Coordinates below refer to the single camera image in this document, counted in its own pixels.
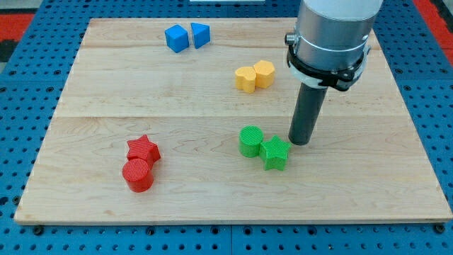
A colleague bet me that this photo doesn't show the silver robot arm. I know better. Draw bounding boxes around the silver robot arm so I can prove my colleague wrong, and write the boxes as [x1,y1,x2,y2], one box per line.
[285,0,383,91]

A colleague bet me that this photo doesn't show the wooden board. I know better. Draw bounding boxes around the wooden board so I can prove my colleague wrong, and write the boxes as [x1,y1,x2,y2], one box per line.
[14,18,452,225]

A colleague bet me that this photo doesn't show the green cylinder block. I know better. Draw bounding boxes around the green cylinder block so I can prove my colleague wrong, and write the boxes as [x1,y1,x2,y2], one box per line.
[239,125,264,158]

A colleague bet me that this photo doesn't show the green star block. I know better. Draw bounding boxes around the green star block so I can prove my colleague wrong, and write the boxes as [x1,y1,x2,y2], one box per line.
[258,135,291,171]

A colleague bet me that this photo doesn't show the yellow heart block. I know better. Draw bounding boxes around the yellow heart block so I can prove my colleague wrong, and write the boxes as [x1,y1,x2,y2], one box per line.
[234,67,256,94]

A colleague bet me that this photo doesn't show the yellow hexagon block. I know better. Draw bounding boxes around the yellow hexagon block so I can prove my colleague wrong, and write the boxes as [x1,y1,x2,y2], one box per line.
[253,60,275,89]

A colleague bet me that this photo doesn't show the red star block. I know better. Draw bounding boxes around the red star block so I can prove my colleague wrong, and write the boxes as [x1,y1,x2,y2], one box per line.
[127,135,161,169]

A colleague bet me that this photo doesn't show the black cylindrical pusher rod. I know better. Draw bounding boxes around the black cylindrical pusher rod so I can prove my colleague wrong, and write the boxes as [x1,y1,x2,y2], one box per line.
[288,84,327,145]

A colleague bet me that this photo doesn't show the blue triangular block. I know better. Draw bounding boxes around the blue triangular block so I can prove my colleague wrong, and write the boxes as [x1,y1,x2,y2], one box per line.
[190,23,211,49]

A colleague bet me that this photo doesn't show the red cylinder block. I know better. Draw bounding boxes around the red cylinder block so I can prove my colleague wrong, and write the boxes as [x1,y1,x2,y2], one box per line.
[122,159,154,193]

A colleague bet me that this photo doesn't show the blue cube block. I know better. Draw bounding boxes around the blue cube block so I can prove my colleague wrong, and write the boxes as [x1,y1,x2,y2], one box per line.
[165,24,190,53]

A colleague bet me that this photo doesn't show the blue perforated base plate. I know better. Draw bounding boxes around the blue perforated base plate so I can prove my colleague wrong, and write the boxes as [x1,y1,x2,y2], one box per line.
[1,0,452,254]

